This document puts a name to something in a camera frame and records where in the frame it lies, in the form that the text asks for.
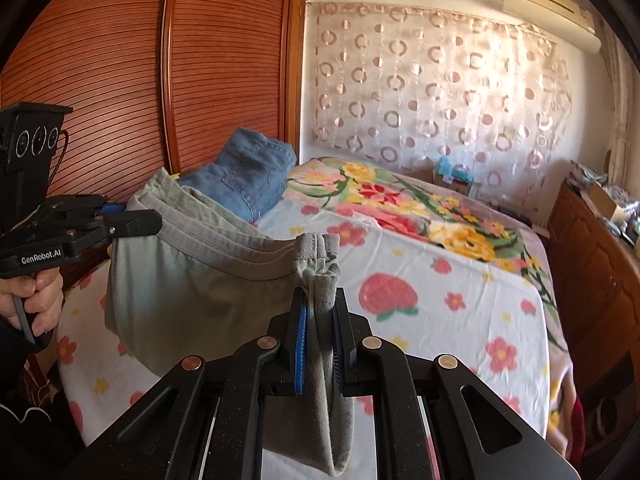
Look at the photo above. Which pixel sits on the grey-green pants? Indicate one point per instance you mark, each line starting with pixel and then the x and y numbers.
pixel 207 283

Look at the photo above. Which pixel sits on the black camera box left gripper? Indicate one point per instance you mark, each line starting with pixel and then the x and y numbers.
pixel 29 140

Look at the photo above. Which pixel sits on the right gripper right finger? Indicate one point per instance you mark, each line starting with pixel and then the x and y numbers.
pixel 435 418

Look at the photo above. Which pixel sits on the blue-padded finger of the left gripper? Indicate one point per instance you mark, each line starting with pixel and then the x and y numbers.
pixel 93 203
pixel 132 223

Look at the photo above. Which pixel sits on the wooden slatted wardrobe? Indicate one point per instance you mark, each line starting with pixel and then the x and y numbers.
pixel 150 84

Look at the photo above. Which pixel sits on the cardboard box on cabinet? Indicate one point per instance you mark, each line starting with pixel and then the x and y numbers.
pixel 606 206

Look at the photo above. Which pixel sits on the beige window curtain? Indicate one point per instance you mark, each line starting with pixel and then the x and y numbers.
pixel 621 71

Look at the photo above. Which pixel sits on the white floral bed sheet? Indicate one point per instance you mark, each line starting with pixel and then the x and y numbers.
pixel 100 376

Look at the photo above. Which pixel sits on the blue item on small box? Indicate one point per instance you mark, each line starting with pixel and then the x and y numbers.
pixel 449 171

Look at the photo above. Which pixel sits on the folded blue jeans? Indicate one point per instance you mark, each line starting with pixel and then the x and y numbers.
pixel 248 176

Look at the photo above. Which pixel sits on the white air conditioner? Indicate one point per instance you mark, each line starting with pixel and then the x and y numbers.
pixel 565 19

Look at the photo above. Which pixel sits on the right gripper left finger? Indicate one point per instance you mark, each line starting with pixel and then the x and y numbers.
pixel 205 419

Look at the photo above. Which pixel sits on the left hand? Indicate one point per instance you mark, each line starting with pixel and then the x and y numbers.
pixel 43 297

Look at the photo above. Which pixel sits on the brown wooden cabinet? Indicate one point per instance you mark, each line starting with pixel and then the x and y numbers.
pixel 596 287

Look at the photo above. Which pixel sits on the circle-patterned sheer curtain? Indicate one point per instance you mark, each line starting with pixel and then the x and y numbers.
pixel 407 86

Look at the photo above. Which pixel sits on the colourful flower blanket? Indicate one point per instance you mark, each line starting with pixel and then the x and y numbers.
pixel 450 229

